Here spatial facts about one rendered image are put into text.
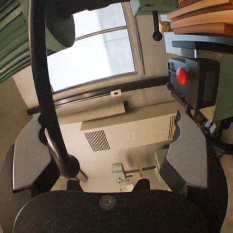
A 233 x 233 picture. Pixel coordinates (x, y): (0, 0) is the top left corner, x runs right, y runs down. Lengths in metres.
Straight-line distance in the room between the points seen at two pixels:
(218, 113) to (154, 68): 1.43
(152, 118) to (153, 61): 0.73
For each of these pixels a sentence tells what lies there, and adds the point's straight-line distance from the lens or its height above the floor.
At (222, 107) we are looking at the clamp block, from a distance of 0.26.
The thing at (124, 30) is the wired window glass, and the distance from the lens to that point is 1.60.
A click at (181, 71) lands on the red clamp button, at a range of 0.21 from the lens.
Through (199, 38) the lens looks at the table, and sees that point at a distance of 0.36.
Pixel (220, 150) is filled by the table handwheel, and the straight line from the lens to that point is 0.34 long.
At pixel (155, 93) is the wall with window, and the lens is 1.77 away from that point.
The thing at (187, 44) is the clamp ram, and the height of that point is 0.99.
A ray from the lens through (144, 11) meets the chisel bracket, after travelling 0.25.
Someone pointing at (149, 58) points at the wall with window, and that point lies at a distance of 1.59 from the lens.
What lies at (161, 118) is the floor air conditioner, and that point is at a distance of 1.65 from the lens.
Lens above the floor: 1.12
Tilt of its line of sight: 6 degrees up
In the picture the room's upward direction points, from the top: 101 degrees counter-clockwise
